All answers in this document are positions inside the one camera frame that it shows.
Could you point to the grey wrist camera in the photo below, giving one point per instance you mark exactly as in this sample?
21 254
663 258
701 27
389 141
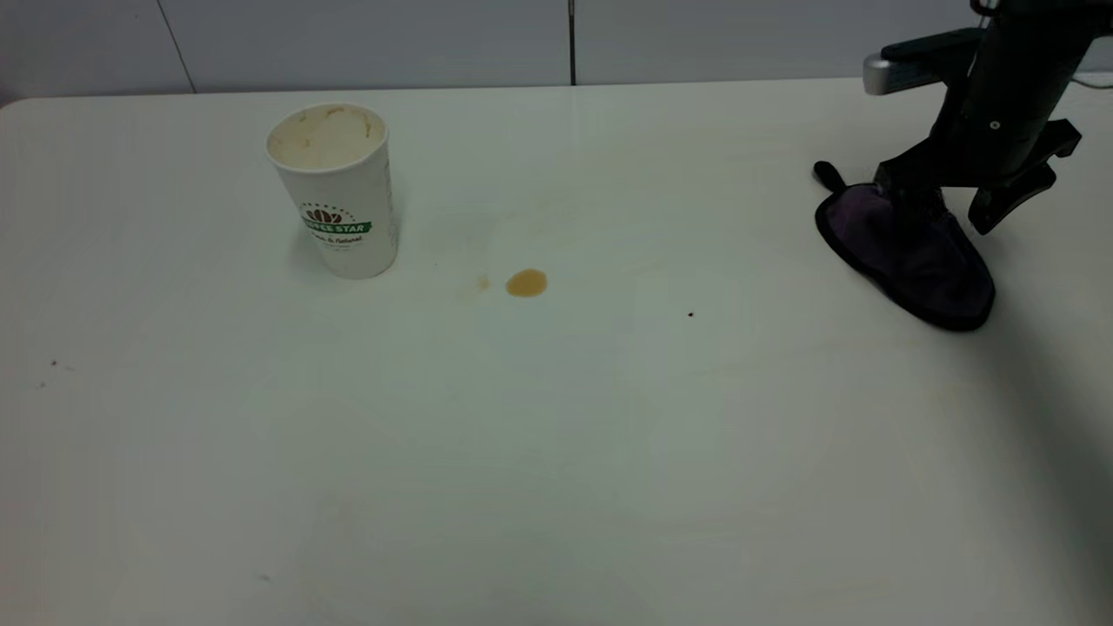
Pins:
913 65

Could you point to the white paper coffee cup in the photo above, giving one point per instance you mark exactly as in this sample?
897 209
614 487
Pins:
348 200

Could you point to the brown coffee spill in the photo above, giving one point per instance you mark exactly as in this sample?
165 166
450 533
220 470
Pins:
526 283

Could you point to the purple cloth with black trim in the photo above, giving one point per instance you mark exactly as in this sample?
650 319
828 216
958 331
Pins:
939 278

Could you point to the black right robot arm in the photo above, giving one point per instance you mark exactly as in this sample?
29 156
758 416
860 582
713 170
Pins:
1052 17

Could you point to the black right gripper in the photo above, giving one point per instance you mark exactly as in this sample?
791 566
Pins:
1000 122

